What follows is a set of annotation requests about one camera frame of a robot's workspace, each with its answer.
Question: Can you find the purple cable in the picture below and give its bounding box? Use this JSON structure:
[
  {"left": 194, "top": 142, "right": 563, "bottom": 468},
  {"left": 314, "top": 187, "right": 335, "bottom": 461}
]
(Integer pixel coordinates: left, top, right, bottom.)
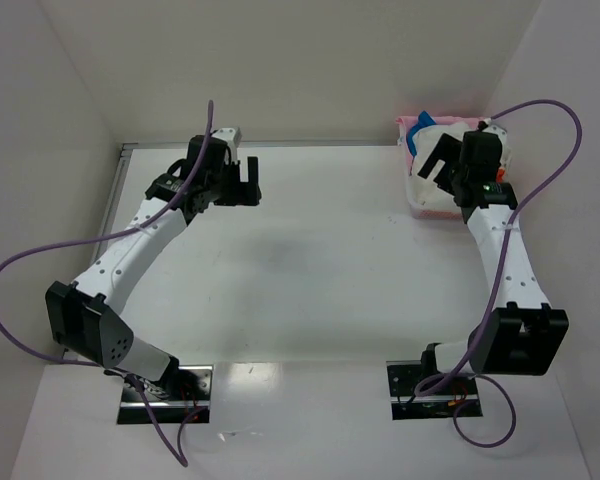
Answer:
[
  {"left": 415, "top": 99, "right": 583, "bottom": 447},
  {"left": 0, "top": 99, "right": 215, "bottom": 467}
]

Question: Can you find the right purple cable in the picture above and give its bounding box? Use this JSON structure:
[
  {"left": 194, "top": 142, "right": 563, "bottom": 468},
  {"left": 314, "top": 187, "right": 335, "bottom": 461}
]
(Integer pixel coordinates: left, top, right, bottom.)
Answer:
[{"left": 415, "top": 99, "right": 583, "bottom": 447}]

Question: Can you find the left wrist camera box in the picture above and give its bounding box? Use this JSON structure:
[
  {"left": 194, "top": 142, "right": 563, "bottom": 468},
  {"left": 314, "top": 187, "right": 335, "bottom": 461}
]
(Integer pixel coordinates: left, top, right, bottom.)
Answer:
[{"left": 213, "top": 127, "right": 242, "bottom": 149}]

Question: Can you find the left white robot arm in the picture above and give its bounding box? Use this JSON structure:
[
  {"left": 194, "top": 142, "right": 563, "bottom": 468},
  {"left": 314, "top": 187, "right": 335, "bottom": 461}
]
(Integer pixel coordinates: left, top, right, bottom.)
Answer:
[{"left": 45, "top": 128, "right": 261, "bottom": 399}]

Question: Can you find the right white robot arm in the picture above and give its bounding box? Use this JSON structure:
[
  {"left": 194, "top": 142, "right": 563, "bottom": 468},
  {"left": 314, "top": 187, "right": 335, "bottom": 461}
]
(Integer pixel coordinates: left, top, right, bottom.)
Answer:
[{"left": 414, "top": 128, "right": 569, "bottom": 397}]

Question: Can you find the white t shirt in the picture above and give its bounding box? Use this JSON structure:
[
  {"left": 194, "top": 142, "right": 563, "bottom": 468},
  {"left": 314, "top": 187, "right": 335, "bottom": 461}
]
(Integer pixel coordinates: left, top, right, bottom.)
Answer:
[{"left": 404, "top": 118, "right": 512, "bottom": 211}]

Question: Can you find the pink plastic basket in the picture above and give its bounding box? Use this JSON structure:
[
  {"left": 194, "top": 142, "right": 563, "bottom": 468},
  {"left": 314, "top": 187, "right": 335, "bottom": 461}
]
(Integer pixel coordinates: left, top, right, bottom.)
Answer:
[{"left": 395, "top": 114, "right": 514, "bottom": 221}]

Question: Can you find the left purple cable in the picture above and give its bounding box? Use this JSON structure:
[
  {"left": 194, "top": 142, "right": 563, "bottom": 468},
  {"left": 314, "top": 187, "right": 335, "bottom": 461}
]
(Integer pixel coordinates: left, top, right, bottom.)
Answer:
[{"left": 0, "top": 99, "right": 215, "bottom": 467}]

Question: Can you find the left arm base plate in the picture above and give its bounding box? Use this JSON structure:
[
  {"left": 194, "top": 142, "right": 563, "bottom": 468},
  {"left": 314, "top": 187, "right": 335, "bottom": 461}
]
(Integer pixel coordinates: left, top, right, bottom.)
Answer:
[{"left": 117, "top": 365, "right": 213, "bottom": 425}]

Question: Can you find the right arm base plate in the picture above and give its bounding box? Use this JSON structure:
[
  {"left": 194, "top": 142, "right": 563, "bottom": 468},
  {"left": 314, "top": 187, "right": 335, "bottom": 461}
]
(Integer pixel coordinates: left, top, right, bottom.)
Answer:
[{"left": 386, "top": 361, "right": 482, "bottom": 420}]

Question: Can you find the blue t shirt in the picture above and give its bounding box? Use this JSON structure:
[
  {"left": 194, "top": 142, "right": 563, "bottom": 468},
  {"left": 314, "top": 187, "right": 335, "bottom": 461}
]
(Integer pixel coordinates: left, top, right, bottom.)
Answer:
[{"left": 406, "top": 111, "right": 437, "bottom": 156}]

